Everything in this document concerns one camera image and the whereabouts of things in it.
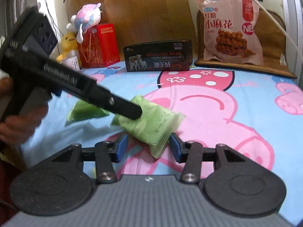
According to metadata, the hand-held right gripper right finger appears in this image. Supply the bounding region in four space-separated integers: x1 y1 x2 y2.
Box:
170 132 247 183

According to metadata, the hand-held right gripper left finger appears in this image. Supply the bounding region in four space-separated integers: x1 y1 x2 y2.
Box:
51 134 129 183

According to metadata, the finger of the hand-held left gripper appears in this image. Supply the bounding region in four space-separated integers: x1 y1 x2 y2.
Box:
93 83 143 120

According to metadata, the pale green snack packet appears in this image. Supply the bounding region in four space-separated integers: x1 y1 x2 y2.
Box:
111 95 185 159

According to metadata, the person's left hand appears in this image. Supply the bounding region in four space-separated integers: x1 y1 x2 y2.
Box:
0 77 49 145

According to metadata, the yellow duck plush toy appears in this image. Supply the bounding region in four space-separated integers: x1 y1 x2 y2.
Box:
56 33 78 63

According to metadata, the red gift bag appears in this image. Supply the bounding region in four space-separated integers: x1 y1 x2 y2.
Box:
78 23 120 68

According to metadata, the black cardboard box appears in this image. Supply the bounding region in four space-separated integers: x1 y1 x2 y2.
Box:
123 40 193 72

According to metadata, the printed blanket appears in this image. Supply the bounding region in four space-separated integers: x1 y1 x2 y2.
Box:
19 60 303 227

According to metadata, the pastel plush toy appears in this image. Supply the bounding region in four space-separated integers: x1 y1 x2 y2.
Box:
66 2 102 44

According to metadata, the wooden board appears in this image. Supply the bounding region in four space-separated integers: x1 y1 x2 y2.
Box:
64 0 198 59

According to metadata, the large pink snack bag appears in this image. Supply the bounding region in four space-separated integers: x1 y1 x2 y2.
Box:
196 0 264 65

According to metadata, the brown woven mat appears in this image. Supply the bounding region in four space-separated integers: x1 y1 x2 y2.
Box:
194 8 297 79

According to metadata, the white power cable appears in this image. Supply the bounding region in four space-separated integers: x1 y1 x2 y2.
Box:
233 0 303 51

